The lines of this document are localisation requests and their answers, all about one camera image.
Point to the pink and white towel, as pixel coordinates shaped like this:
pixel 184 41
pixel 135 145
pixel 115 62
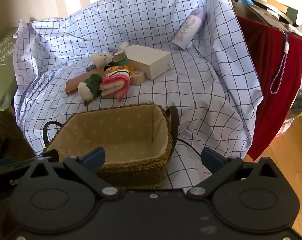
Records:
pixel 115 85

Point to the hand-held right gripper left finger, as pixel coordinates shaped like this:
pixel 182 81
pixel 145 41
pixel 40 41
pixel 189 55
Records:
pixel 94 158

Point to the yellow patterned pouch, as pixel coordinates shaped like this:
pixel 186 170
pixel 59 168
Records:
pixel 115 68

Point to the white checked bed sheet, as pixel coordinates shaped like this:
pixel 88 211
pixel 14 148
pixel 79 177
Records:
pixel 191 85

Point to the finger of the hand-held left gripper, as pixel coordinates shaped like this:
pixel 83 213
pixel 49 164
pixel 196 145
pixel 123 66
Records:
pixel 52 155

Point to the green printed cushion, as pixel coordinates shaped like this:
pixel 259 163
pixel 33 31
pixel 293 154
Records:
pixel 0 75

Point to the flat cardboard box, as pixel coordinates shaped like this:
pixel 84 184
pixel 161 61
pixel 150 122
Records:
pixel 276 5

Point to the white cardboard box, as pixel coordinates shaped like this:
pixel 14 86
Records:
pixel 151 62

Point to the woven basket with cloth lining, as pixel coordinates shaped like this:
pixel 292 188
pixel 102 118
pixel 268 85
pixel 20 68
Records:
pixel 131 175

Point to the dark red cloth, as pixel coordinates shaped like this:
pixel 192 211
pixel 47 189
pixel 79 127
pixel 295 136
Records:
pixel 261 67

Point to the green patterned tape roll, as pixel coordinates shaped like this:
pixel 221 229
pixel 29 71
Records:
pixel 121 61

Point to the dark green book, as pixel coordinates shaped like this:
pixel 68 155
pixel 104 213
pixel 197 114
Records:
pixel 292 11

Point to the cartoon print purple bottle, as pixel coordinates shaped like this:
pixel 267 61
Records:
pixel 188 30

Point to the white plush doll green outfit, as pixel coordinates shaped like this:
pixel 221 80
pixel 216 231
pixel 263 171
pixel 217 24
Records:
pixel 93 83

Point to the white plush bear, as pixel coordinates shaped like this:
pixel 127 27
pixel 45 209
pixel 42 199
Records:
pixel 99 58

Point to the brown leather case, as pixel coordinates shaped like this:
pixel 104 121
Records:
pixel 74 85

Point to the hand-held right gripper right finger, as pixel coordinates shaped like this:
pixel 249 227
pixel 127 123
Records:
pixel 212 158

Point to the blue round object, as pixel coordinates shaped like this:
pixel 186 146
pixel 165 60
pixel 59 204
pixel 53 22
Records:
pixel 246 2

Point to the beige tape roll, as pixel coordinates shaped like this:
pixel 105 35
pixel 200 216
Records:
pixel 141 78

